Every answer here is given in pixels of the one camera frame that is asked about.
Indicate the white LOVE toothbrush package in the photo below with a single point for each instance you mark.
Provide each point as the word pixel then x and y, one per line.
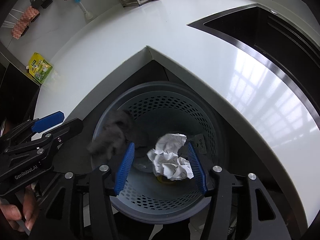
pixel 198 143

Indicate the white paper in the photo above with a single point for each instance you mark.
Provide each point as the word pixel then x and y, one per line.
pixel 165 159

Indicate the person's left hand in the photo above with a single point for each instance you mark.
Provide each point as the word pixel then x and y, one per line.
pixel 30 211

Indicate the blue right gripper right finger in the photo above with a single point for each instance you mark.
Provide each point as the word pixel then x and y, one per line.
pixel 198 172

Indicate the pink checkered dishcloth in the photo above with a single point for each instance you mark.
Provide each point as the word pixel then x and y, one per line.
pixel 23 23

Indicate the blue white bottle brush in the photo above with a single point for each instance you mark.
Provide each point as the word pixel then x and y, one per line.
pixel 88 15

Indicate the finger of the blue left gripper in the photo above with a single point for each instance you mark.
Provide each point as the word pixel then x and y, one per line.
pixel 47 122

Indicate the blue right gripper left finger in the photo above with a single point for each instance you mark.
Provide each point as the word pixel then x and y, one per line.
pixel 124 168

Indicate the dark grey cloth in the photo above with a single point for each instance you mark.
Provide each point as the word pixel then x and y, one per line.
pixel 119 129

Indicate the black kitchen sink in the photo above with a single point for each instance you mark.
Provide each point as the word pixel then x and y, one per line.
pixel 276 43

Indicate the yellow green drink mix pouch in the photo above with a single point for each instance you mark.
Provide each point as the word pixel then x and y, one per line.
pixel 38 67

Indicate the grey perforated trash bin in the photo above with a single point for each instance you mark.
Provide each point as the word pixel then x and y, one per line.
pixel 162 119

